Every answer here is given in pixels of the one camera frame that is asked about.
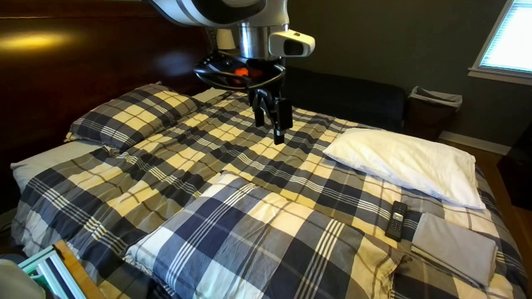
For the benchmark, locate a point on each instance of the black remote control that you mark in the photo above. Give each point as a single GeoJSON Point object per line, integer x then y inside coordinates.
{"type": "Point", "coordinates": [397, 221]}

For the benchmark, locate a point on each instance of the large plaid pillow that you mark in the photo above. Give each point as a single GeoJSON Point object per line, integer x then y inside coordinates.
{"type": "Point", "coordinates": [266, 245]}

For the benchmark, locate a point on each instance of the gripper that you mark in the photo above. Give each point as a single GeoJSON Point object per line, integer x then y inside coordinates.
{"type": "Point", "coordinates": [266, 70]}

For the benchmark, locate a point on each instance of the folded grey cloth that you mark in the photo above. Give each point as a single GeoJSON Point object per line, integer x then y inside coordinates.
{"type": "Point", "coordinates": [455, 249]}

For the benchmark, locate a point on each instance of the window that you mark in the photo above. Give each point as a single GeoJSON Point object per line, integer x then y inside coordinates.
{"type": "Point", "coordinates": [507, 41]}

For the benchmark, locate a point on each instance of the dark cabinet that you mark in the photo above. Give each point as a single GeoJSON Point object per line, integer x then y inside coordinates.
{"type": "Point", "coordinates": [517, 170]}

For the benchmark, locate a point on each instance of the white pillow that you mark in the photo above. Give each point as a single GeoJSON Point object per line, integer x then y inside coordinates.
{"type": "Point", "coordinates": [405, 164]}

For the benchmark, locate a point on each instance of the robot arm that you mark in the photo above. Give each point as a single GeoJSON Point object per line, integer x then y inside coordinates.
{"type": "Point", "coordinates": [249, 16]}

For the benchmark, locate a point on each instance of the wooden framed object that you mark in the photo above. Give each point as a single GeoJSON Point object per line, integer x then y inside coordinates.
{"type": "Point", "coordinates": [62, 272]}

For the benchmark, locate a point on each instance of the small plaid pillow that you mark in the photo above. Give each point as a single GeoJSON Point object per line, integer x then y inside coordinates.
{"type": "Point", "coordinates": [133, 116]}

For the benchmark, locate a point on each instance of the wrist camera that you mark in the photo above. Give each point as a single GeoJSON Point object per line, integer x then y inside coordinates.
{"type": "Point", "coordinates": [214, 68]}

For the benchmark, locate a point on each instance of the dark laundry basket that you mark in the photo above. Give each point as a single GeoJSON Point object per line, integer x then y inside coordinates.
{"type": "Point", "coordinates": [432, 114]}

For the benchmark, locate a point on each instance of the dark wooden headboard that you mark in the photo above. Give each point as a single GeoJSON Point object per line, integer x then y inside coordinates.
{"type": "Point", "coordinates": [83, 62]}

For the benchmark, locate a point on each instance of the plaid duvet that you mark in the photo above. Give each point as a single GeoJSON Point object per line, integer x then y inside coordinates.
{"type": "Point", "coordinates": [199, 158]}

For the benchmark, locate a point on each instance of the grey rounded object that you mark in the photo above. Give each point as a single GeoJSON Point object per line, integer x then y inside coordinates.
{"type": "Point", "coordinates": [14, 282]}

